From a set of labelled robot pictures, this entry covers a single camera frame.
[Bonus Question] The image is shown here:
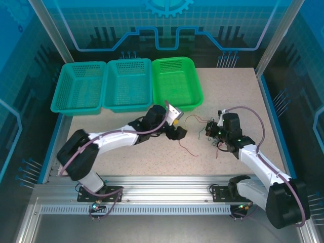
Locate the thin green cable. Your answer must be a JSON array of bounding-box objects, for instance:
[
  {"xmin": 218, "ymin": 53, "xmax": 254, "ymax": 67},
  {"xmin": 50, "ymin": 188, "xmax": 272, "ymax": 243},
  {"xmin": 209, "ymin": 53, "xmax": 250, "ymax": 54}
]
[{"xmin": 197, "ymin": 125, "xmax": 209, "ymax": 140}]

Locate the thin red cable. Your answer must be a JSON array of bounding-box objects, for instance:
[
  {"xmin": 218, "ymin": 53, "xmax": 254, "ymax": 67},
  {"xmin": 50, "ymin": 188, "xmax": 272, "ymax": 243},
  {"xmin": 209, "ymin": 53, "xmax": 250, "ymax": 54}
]
[{"xmin": 178, "ymin": 114, "xmax": 210, "ymax": 158}]

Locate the green plastic basket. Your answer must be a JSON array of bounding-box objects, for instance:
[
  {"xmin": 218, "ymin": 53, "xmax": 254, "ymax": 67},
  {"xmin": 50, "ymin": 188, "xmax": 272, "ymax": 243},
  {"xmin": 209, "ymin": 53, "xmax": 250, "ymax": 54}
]
[{"xmin": 151, "ymin": 56, "xmax": 205, "ymax": 112}]

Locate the teal plastic basket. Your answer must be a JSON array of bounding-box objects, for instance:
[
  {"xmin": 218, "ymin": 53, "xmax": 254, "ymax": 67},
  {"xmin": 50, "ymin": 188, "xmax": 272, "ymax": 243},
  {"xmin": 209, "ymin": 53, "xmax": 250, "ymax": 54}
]
[
  {"xmin": 101, "ymin": 58, "xmax": 154, "ymax": 114},
  {"xmin": 50, "ymin": 61, "xmax": 107, "ymax": 116}
]

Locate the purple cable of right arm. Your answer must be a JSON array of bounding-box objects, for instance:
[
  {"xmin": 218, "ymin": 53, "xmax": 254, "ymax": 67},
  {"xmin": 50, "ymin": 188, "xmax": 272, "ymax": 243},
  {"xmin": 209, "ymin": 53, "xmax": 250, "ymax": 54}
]
[{"xmin": 226, "ymin": 106, "xmax": 306, "ymax": 228}]

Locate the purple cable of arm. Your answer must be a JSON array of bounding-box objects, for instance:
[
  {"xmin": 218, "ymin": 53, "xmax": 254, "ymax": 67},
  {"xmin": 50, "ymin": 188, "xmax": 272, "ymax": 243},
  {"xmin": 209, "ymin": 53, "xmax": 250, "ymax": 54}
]
[
  {"xmin": 59, "ymin": 100, "xmax": 171, "ymax": 178},
  {"xmin": 226, "ymin": 106, "xmax": 306, "ymax": 228}
]

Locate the aluminium frame rail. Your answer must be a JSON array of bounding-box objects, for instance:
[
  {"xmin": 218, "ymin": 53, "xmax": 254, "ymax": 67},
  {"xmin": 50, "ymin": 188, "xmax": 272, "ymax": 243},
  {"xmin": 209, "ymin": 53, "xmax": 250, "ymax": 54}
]
[{"xmin": 32, "ymin": 174, "xmax": 270, "ymax": 206}]

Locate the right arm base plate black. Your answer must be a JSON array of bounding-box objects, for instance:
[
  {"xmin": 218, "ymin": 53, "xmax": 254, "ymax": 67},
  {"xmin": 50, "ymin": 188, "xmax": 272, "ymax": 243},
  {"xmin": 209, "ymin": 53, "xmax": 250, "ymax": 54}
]
[{"xmin": 209, "ymin": 184, "xmax": 254, "ymax": 203}]

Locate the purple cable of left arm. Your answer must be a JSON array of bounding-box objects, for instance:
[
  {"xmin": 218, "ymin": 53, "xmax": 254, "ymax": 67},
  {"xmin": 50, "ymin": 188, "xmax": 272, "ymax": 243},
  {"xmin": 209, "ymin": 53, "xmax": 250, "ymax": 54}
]
[{"xmin": 59, "ymin": 100, "xmax": 171, "ymax": 178}]

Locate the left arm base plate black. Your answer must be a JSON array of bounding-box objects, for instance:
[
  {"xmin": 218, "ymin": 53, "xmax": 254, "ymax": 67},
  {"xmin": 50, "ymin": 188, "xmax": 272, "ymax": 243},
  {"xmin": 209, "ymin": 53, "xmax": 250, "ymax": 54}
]
[{"xmin": 76, "ymin": 185, "xmax": 125, "ymax": 203}]

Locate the slotted aluminium cable tray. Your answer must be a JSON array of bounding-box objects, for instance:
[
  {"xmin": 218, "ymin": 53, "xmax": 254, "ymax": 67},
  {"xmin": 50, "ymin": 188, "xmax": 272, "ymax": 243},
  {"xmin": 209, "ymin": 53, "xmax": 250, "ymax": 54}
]
[{"xmin": 39, "ymin": 204, "xmax": 235, "ymax": 216}]

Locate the aluminium frame post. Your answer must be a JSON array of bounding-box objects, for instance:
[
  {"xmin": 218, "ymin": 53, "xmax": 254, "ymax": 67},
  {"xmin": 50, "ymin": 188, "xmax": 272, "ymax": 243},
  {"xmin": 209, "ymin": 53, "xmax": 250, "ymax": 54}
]
[
  {"xmin": 255, "ymin": 0, "xmax": 304, "ymax": 77},
  {"xmin": 27, "ymin": 0, "xmax": 74, "ymax": 64}
]

